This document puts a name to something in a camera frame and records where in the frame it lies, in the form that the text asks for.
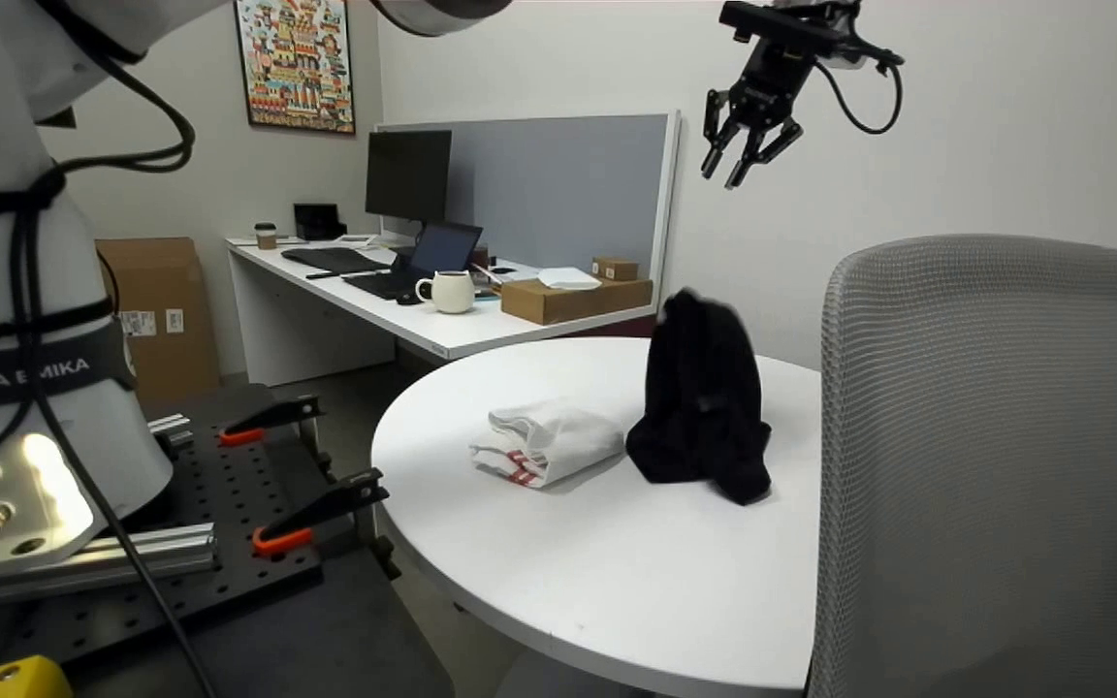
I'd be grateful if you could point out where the flat cardboard box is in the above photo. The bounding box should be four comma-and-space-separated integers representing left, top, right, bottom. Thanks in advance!
495, 278, 650, 326

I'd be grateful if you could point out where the upper black orange clamp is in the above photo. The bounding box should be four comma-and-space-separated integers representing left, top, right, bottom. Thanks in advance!
218, 396, 321, 448

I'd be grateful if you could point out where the grey mesh office chair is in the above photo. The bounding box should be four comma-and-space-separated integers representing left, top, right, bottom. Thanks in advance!
805, 237, 1117, 698

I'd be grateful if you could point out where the black orange clamp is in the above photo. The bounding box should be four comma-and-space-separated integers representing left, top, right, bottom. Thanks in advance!
246, 468, 387, 559
218, 396, 321, 448

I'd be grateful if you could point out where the brown cardboard box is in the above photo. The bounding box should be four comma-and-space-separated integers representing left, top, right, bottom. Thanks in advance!
96, 237, 219, 413

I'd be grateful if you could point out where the small black desk device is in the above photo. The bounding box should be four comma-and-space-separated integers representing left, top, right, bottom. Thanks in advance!
294, 202, 345, 240

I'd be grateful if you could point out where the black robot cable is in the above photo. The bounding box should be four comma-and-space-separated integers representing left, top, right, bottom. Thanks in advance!
0, 0, 219, 698

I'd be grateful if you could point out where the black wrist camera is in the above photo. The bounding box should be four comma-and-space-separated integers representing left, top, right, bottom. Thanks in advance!
718, 0, 899, 70

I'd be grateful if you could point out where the lower black orange clamp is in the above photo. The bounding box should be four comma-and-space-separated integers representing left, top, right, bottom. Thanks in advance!
246, 468, 387, 559

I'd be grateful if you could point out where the white office desk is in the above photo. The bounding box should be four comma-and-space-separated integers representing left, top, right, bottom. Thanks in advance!
230, 237, 654, 384

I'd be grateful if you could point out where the small brown cup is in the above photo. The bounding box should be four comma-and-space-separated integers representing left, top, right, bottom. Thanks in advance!
257, 224, 279, 249

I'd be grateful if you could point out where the black shirt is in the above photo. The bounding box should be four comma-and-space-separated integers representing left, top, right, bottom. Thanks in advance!
628, 292, 771, 503

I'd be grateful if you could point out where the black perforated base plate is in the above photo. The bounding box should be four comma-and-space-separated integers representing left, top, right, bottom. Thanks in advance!
0, 402, 392, 665

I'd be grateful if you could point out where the yellow object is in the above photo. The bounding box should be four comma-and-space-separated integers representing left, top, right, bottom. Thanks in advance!
0, 657, 73, 698

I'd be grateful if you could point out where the white mug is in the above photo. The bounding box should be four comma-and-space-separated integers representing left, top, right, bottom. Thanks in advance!
413, 272, 473, 313

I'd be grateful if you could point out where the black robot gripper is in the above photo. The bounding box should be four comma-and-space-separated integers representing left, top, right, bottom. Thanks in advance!
701, 39, 813, 190

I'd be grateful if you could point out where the black laptop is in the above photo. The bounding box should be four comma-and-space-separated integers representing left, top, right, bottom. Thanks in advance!
350, 223, 482, 302

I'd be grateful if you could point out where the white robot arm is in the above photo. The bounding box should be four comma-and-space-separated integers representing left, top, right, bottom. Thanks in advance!
0, 0, 219, 515

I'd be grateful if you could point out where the grey partition panel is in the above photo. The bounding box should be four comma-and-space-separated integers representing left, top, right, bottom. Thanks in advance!
377, 110, 682, 292

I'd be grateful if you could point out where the white towel with red stripes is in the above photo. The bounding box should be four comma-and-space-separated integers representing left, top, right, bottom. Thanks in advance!
470, 402, 624, 490

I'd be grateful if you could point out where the black computer monitor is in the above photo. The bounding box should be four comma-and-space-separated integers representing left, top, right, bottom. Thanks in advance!
364, 132, 451, 223

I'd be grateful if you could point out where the colourful framed poster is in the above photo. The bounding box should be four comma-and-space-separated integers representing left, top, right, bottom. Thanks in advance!
233, 0, 356, 135

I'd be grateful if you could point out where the black keyboard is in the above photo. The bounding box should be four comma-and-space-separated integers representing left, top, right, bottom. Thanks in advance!
279, 249, 387, 272

